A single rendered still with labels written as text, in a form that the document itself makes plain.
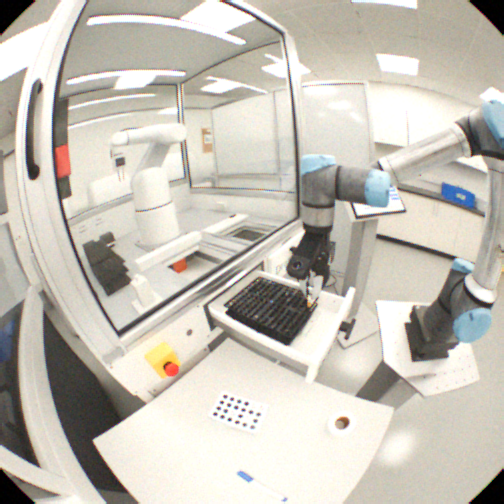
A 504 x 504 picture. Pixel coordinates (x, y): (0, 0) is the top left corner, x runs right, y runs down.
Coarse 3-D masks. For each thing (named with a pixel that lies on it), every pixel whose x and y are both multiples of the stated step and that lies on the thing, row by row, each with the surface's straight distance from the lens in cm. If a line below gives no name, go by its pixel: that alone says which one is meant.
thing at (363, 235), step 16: (352, 224) 143; (368, 224) 138; (352, 240) 146; (368, 240) 143; (352, 256) 149; (368, 256) 151; (352, 272) 152; (368, 272) 161; (352, 304) 171; (368, 320) 186; (352, 336) 170; (368, 336) 177
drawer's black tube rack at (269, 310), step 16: (256, 288) 66; (272, 288) 66; (224, 304) 61; (240, 304) 60; (256, 304) 60; (272, 304) 60; (288, 304) 60; (304, 304) 64; (240, 320) 60; (256, 320) 56; (272, 320) 55; (288, 320) 55; (304, 320) 59; (272, 336) 55
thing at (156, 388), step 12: (288, 276) 101; (216, 336) 70; (228, 336) 77; (204, 348) 70; (252, 348) 98; (192, 360) 70; (276, 360) 140; (180, 372) 70; (156, 384) 66; (168, 384) 70; (144, 396) 67; (156, 396) 71
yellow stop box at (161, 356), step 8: (160, 344) 55; (152, 352) 54; (160, 352) 53; (168, 352) 52; (152, 360) 52; (160, 360) 52; (168, 360) 54; (176, 360) 55; (160, 368) 54; (160, 376) 56
